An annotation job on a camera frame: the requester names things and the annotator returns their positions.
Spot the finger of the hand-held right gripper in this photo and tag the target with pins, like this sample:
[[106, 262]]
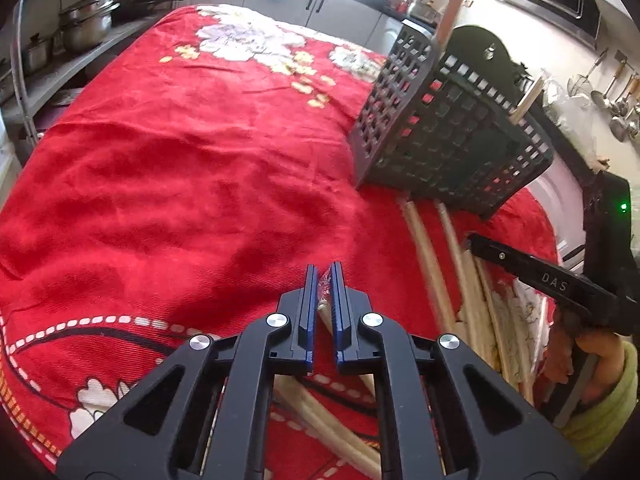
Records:
[[520, 265]]

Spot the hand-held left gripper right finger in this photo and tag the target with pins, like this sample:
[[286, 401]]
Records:
[[338, 320]]

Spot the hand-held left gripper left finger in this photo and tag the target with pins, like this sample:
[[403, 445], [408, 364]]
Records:
[[312, 320]]

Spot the plastic chopsticks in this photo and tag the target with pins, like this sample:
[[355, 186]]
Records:
[[325, 290]]

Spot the beige chopsticks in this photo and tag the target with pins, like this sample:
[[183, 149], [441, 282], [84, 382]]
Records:
[[425, 260], [457, 260], [325, 425], [495, 320]]

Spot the black plastic utensil basket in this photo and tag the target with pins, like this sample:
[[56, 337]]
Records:
[[520, 180]]

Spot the light wooden chopstick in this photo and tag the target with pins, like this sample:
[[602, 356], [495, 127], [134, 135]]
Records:
[[527, 100]]

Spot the brown wooden chopsticks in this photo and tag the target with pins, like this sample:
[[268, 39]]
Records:
[[452, 5]]

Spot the person's right forearm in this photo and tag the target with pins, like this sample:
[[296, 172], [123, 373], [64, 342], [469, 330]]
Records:
[[605, 420]]

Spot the row of hanging kitchen utensils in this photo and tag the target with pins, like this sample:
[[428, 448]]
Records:
[[617, 105]]

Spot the person's right hand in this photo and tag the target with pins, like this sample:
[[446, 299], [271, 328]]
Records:
[[605, 355]]

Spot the clear plastic bags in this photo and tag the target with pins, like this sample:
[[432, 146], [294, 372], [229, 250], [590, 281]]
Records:
[[562, 100]]

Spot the red floral blanket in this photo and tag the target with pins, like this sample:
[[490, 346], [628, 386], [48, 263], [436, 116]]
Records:
[[175, 160]]

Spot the steel cooking pot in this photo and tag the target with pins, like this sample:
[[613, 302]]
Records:
[[424, 11]]

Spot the row of sauce bottles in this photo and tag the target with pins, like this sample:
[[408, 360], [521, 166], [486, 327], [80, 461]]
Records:
[[407, 1]]

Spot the metal shelf rack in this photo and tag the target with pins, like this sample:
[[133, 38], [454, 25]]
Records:
[[60, 67]]

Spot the black frying pan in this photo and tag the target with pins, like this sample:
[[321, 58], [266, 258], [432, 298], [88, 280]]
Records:
[[135, 10]]

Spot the stack of steel pots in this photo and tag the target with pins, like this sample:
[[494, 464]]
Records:
[[87, 22]]

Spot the small lidded steel pot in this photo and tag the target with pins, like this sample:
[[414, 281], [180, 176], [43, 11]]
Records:
[[37, 55]]

